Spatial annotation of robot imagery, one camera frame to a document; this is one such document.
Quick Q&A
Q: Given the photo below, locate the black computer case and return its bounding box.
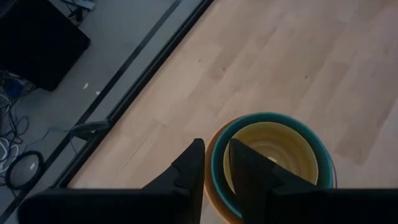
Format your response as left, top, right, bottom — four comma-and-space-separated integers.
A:
0, 0, 91, 92

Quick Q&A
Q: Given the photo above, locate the black table leg bracket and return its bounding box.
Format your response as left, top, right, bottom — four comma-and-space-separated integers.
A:
70, 120, 111, 141

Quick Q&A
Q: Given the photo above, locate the white cable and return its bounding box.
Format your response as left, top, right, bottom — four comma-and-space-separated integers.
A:
0, 136, 20, 172

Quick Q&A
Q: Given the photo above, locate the black cable tangle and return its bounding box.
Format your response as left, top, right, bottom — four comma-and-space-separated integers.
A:
0, 70, 37, 147

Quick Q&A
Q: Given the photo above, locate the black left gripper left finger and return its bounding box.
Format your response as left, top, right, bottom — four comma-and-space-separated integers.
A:
141, 138, 206, 224

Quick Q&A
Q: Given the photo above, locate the yellow plastic bowl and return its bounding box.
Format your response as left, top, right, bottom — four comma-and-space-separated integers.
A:
223, 121, 320, 194

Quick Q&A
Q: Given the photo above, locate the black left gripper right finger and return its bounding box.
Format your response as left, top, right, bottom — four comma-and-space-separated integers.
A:
228, 138, 327, 224

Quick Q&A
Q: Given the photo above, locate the black table frame rail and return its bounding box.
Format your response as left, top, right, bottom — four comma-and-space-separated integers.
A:
49, 0, 215, 189

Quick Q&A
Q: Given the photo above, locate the teal plastic bowl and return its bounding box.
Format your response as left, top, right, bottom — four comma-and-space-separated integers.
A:
210, 111, 335, 219

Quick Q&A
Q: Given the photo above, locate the black cable ring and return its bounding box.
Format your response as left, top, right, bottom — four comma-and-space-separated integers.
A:
5, 150, 45, 192

